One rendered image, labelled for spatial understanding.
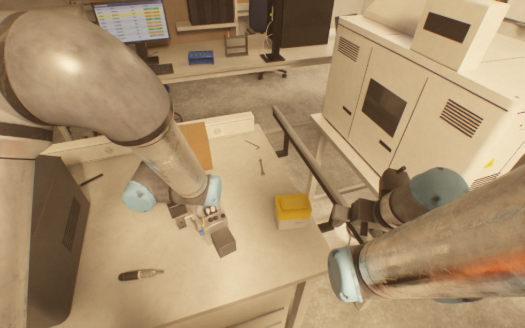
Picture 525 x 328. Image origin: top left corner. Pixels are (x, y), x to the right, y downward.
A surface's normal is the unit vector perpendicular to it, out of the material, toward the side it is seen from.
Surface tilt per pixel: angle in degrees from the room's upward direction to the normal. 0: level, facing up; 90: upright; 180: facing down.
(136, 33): 86
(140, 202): 90
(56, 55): 57
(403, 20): 41
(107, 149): 90
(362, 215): 24
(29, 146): 118
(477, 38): 90
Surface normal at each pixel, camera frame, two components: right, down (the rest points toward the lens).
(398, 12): -0.61, -0.44
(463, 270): -0.85, 0.44
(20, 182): 0.99, 0.06
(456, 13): -0.95, 0.20
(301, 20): 0.32, 0.64
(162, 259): 0.01, -0.74
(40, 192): 0.81, -0.57
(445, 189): 0.06, -0.40
